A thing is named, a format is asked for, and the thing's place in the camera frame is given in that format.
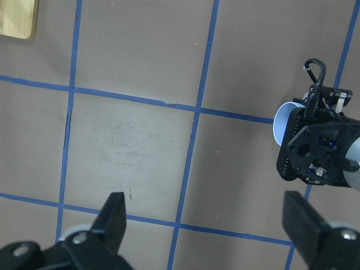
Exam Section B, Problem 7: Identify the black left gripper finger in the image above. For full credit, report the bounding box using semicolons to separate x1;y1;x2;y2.
1;192;132;269

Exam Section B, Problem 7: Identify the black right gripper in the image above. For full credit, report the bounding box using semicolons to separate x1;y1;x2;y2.
276;87;359;269

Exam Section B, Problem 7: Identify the light blue plastic cup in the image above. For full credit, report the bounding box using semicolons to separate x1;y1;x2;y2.
272;102;304;146

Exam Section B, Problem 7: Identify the wooden mug stand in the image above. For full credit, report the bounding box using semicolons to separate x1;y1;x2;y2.
1;0;39;40

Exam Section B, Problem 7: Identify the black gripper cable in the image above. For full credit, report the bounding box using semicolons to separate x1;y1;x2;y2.
303;58;327;118

